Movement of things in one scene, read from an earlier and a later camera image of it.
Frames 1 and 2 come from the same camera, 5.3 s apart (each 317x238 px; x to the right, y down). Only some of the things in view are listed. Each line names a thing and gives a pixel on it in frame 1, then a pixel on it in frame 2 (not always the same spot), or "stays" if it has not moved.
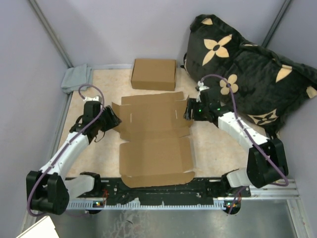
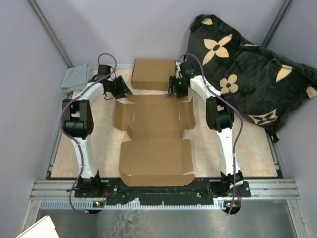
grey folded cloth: (76, 77) stays
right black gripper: (192, 103) to (172, 83)
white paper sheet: (43, 228) stays
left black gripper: (113, 120) to (123, 89)
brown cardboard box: (156, 148) stays
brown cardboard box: (154, 74) stays
